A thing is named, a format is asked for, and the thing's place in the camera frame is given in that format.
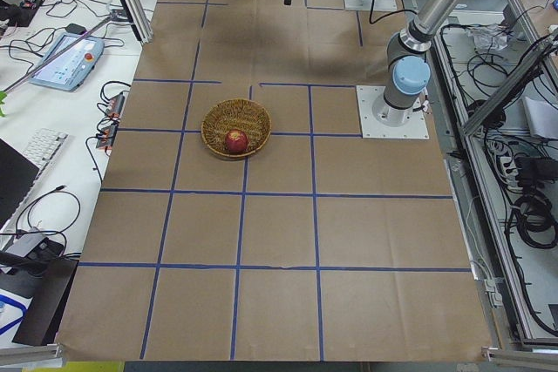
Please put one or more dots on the orange usb hub upper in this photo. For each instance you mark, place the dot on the orange usb hub upper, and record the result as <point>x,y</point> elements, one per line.
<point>115,106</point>

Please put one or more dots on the teach pendant upper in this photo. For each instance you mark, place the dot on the teach pendant upper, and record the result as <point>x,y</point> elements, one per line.
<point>68,71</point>

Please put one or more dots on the grey docking hub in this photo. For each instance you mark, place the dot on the grey docking hub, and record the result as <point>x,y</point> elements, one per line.
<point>24,245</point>

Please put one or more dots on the white keyboard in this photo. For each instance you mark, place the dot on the white keyboard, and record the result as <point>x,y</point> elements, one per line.
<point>44,146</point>

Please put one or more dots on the dark red apple in basket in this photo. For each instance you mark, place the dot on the dark red apple in basket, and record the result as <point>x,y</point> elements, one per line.
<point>236,141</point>

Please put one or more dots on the metal rod with green tip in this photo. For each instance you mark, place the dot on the metal rod with green tip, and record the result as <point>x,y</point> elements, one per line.
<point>61,45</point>

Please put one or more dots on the black laptop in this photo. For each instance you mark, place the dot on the black laptop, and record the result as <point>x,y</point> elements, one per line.
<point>18,176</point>

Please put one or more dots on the orange usb hub lower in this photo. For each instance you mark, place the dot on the orange usb hub lower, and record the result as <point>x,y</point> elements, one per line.
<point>106,137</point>

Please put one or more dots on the orange usb hub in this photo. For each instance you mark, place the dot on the orange usb hub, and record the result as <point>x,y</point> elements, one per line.
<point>115,106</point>
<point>106,137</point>

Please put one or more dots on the woven wicker basket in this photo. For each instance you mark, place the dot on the woven wicker basket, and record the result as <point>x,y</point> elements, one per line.
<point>236,115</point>

